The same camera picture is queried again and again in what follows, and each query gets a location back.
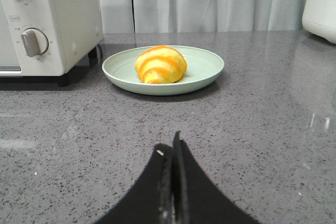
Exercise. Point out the white toaster oven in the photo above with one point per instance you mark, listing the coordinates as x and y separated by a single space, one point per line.
73 29

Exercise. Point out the white curtain backdrop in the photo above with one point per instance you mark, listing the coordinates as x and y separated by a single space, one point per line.
190 16

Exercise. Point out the beige lower oven knob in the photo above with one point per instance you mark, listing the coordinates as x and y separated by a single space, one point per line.
35 42

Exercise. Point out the yellow orange striped croissant bread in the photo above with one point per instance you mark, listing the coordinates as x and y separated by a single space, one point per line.
160 65

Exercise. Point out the white appliance at right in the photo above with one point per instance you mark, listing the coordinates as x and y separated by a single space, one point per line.
319 18

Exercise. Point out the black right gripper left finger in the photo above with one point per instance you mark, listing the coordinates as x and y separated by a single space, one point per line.
149 200

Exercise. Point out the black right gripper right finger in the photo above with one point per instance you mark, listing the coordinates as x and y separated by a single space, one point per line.
196 198

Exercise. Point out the light green round plate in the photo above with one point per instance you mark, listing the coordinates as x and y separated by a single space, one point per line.
203 67

